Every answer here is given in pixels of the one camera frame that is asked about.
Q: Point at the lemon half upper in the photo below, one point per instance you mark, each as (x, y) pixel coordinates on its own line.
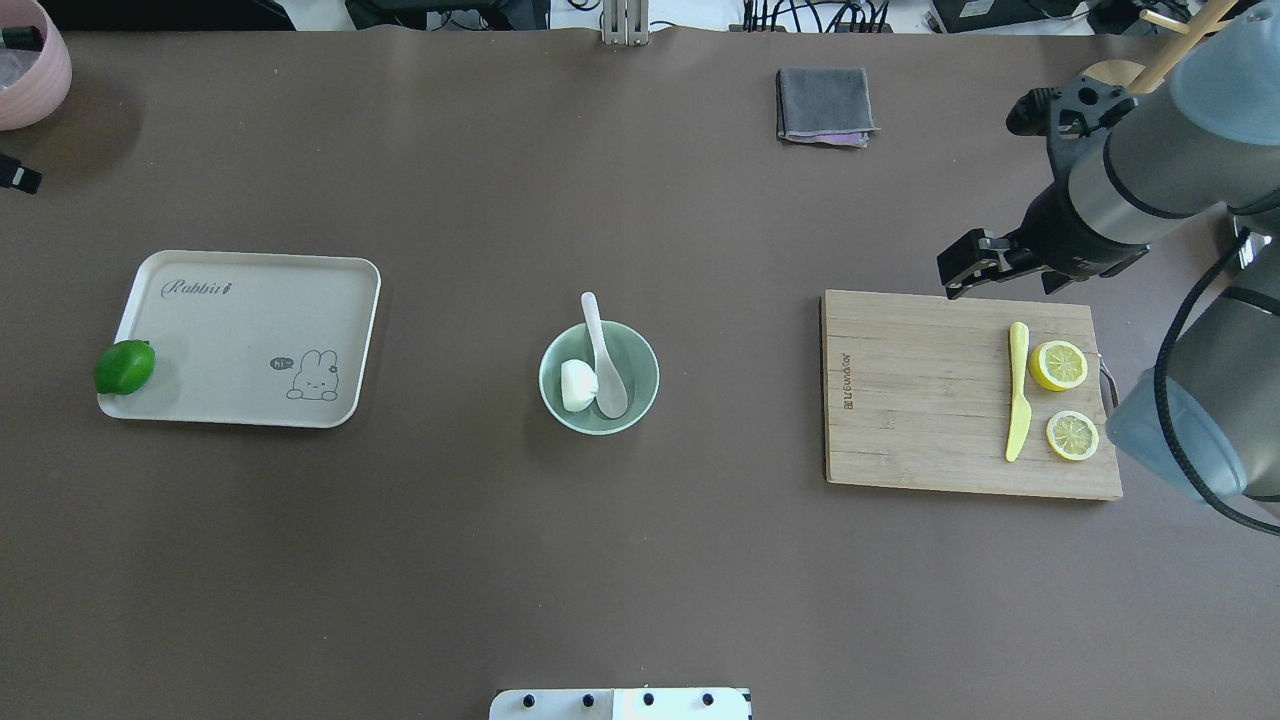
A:
(1058, 366)

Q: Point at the pale green bowl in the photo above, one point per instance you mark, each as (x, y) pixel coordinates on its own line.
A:
(634, 359)

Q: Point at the white steamed bun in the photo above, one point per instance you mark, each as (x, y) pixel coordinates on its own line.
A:
(579, 385)

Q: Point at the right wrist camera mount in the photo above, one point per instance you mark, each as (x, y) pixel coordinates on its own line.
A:
(1073, 119)

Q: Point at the white ceramic spoon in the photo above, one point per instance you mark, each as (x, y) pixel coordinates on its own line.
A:
(612, 395)

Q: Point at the lemon slice lower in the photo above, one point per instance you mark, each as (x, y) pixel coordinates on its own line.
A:
(1072, 436)

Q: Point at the pink basket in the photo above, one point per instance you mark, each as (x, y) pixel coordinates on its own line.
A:
(35, 83)

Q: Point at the cream rabbit tray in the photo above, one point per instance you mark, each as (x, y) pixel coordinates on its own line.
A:
(278, 340)

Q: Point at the yellow plastic knife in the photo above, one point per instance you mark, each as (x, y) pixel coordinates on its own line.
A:
(1020, 410)

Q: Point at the white control box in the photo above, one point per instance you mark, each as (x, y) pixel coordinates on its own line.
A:
(623, 703)

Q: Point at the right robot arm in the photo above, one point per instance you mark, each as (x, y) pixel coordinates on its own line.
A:
(1128, 169)

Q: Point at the green lime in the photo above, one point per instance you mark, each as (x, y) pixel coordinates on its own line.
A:
(124, 367)

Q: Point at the wooden mug tree stand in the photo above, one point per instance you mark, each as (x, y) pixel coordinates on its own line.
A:
(1183, 25)

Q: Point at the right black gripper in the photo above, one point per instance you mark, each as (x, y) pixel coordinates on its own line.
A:
(1062, 233)

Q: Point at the folded grey cloth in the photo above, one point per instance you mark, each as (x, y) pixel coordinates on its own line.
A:
(827, 106)

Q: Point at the bamboo cutting board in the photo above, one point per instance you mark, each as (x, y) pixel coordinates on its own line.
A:
(918, 396)

